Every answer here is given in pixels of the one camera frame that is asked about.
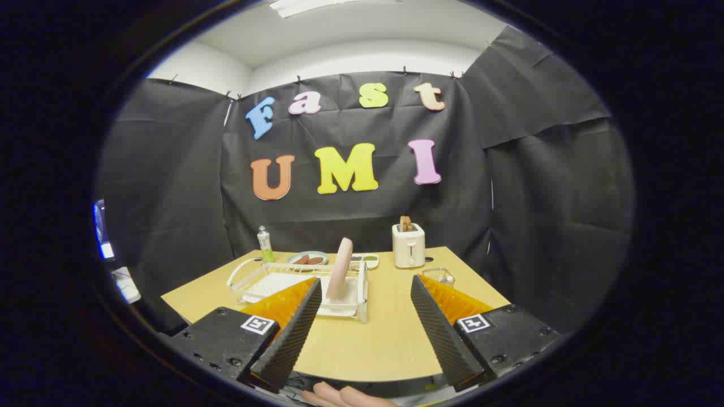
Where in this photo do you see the ceiling light panel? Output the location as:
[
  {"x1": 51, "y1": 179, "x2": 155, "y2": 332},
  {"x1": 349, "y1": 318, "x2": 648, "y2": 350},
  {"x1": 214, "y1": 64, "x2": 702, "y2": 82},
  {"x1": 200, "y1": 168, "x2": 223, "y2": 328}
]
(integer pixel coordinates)
[{"x1": 269, "y1": 0, "x2": 363, "y2": 19}]

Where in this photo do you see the pink plate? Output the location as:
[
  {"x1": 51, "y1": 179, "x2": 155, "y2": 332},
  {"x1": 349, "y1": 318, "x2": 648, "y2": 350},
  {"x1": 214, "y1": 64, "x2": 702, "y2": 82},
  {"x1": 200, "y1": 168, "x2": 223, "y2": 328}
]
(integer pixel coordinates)
[{"x1": 326, "y1": 237, "x2": 354, "y2": 303}]

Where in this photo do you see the pale green plate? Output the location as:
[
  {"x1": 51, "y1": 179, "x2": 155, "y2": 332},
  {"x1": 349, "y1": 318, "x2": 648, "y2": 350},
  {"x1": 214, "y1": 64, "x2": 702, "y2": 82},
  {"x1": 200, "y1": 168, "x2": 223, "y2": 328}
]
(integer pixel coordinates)
[{"x1": 287, "y1": 251, "x2": 329, "y2": 266}]

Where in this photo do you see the computer monitor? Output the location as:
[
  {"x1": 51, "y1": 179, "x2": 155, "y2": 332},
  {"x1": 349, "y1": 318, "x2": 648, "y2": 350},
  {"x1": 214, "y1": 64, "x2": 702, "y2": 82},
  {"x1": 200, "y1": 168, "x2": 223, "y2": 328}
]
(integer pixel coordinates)
[{"x1": 93, "y1": 199, "x2": 115, "y2": 261}]

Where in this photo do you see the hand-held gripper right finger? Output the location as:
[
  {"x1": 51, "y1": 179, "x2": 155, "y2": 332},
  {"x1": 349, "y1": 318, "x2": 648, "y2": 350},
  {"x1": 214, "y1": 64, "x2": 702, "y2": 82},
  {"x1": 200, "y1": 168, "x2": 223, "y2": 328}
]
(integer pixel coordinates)
[{"x1": 410, "y1": 274, "x2": 562, "y2": 393}]

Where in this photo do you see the black backdrop cloth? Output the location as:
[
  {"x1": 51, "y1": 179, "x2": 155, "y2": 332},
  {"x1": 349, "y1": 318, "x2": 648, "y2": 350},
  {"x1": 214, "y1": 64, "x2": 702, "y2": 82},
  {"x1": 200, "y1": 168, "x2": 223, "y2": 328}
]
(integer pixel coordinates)
[{"x1": 96, "y1": 25, "x2": 634, "y2": 334}]

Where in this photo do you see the white toaster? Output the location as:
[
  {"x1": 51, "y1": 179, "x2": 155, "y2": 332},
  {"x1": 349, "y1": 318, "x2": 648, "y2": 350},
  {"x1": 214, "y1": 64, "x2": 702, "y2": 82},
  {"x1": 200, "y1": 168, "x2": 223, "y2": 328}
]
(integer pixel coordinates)
[{"x1": 392, "y1": 223, "x2": 426, "y2": 269}]

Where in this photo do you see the white side desk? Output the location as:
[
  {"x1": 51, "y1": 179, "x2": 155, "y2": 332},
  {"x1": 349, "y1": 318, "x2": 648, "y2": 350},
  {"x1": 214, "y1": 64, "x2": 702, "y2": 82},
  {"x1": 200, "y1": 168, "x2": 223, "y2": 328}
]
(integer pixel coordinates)
[{"x1": 110, "y1": 267, "x2": 142, "y2": 305}]

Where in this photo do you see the white drip tray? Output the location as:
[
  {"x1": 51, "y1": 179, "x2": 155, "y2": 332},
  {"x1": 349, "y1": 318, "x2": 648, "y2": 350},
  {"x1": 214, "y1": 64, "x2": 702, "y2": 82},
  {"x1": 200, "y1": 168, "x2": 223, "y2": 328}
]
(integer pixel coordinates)
[{"x1": 243, "y1": 273, "x2": 358, "y2": 317}]

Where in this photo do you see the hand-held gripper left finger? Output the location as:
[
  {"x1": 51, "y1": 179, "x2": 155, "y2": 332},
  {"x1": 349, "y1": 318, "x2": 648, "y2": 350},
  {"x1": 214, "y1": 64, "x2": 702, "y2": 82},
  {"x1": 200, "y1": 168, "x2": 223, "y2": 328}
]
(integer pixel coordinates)
[{"x1": 161, "y1": 276, "x2": 323, "y2": 395}]

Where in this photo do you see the metal wire basket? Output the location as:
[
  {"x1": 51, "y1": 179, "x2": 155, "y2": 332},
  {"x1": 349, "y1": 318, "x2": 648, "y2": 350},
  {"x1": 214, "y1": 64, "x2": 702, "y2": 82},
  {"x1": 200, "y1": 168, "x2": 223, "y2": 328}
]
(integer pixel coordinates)
[{"x1": 421, "y1": 267, "x2": 456, "y2": 289}]

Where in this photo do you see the clear bottle with green liquid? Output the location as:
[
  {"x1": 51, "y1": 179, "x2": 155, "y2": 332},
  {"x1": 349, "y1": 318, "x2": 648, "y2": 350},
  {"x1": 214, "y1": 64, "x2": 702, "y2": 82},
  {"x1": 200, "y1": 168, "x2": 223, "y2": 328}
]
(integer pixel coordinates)
[{"x1": 257, "y1": 226, "x2": 275, "y2": 264}]

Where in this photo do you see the white wire dish rack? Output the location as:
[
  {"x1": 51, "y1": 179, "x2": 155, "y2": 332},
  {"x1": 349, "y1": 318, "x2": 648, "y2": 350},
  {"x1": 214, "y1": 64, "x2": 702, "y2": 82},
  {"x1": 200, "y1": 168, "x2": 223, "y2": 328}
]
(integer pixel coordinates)
[{"x1": 226, "y1": 257, "x2": 369, "y2": 324}]

